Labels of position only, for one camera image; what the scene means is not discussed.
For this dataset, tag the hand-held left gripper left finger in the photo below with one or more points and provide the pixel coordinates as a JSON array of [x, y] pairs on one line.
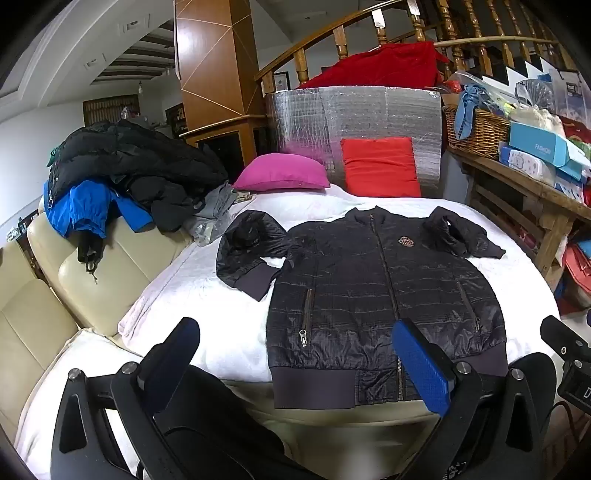
[[176, 348]]

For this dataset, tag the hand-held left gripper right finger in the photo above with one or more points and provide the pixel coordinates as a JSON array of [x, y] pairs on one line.
[[418, 369]]

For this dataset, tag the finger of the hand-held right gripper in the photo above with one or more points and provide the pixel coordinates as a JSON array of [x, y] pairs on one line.
[[561, 334]]

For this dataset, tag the black quilted jacket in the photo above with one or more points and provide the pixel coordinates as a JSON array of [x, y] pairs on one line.
[[369, 295]]

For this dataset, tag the white bed blanket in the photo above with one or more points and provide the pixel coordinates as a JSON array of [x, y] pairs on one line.
[[194, 295]]

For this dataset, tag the red bag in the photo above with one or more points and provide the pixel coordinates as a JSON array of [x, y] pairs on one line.
[[579, 277]]

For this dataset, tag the beige leather sofa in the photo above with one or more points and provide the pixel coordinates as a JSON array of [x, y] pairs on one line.
[[69, 286]]

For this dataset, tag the wooden side table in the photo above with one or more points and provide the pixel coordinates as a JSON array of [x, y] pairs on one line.
[[521, 203]]

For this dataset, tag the grey garment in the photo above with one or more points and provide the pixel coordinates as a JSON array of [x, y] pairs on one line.
[[214, 210]]

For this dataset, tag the blue jacket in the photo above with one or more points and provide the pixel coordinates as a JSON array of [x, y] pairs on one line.
[[87, 207]]

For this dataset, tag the patterned tissue pack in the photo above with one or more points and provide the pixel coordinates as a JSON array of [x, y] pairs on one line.
[[526, 164]]

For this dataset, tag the pile of black coats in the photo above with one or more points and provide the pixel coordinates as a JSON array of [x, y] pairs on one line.
[[138, 166]]

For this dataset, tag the teal cardboard box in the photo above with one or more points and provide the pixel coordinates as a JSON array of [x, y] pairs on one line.
[[542, 145]]

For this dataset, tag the magenta pillow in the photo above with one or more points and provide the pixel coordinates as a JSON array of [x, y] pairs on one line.
[[281, 173]]

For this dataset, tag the red pillow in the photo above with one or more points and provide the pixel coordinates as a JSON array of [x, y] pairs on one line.
[[381, 166]]

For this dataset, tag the dark wooden cabinet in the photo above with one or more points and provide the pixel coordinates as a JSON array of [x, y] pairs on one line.
[[226, 143]]

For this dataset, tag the wicker basket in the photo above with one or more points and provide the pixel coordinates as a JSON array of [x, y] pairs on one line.
[[485, 131]]

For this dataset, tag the clear storage box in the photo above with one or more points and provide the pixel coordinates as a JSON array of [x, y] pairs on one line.
[[575, 94]]

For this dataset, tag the blue cloth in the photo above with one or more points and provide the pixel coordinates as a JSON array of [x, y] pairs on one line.
[[468, 108]]

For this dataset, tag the silver foil insulation board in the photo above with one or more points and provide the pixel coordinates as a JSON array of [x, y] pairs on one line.
[[304, 120]]

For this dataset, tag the wooden pillar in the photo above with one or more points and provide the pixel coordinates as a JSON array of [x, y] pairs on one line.
[[214, 60]]

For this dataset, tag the red cloth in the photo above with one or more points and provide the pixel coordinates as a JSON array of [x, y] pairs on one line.
[[383, 64]]

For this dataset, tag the wooden stair railing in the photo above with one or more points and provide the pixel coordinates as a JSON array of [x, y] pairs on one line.
[[461, 32]]

